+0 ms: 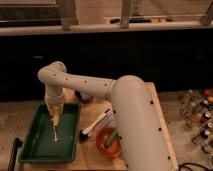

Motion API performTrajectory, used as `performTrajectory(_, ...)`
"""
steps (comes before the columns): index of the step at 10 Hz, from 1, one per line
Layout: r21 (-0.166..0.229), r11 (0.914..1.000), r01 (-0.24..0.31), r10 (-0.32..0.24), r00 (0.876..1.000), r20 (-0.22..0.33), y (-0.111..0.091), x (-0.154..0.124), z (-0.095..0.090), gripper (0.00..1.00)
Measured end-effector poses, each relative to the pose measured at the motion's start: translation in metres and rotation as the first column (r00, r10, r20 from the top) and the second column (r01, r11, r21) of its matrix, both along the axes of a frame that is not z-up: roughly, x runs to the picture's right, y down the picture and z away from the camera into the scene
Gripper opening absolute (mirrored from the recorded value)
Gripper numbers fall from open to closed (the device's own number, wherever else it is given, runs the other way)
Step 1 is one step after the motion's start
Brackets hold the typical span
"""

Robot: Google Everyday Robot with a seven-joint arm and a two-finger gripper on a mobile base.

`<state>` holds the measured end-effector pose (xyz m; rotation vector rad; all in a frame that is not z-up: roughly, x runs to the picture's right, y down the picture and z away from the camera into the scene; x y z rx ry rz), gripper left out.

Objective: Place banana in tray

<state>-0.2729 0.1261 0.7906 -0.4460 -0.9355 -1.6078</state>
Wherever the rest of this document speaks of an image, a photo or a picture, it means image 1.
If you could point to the metal gripper fingers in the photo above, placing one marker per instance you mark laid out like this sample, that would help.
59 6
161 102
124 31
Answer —
55 134

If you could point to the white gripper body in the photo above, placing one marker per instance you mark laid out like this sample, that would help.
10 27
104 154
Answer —
52 101

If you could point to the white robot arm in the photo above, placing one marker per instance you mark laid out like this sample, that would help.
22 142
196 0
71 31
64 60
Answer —
143 141

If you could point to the green plastic tray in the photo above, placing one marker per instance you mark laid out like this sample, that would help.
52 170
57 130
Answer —
39 145

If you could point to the dark small cup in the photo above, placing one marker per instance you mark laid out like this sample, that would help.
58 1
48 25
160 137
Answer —
84 98

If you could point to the green cucumber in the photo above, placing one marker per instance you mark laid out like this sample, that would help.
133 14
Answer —
111 138

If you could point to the red bowl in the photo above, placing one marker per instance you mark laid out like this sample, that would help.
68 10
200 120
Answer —
114 150

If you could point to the spice bottle rack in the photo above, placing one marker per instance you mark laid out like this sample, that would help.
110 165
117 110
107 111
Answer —
194 115

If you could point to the white handled brush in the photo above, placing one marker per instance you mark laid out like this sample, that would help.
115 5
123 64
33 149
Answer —
84 133

